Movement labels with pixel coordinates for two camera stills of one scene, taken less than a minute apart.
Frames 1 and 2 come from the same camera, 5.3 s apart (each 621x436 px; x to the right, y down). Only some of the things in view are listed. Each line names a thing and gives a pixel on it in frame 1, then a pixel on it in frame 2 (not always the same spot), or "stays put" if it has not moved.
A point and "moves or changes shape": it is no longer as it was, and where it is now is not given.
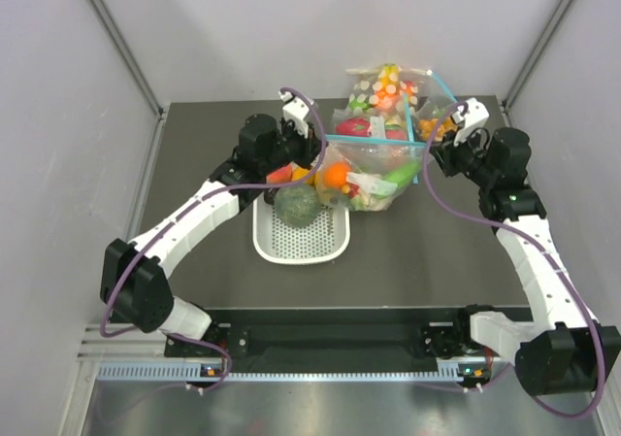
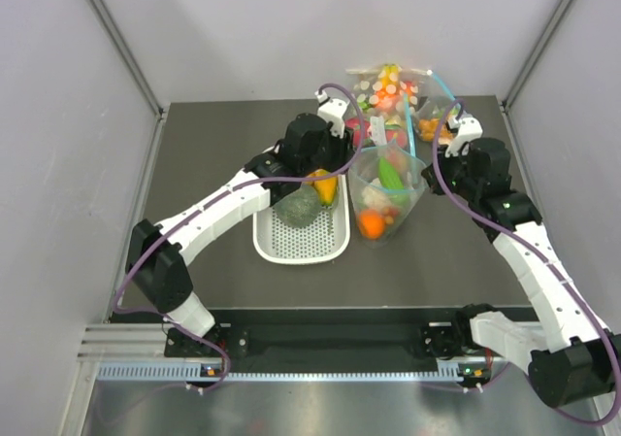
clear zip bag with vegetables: [366, 174] moves or changes shape
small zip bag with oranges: [434, 119] stays put
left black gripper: [309, 145] -> [339, 142]
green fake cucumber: [404, 174] -> [389, 175]
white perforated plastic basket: [327, 242] stays put
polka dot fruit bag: [385, 88] stays put
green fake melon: [296, 205] stays put
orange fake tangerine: [335, 174] -> [372, 223]
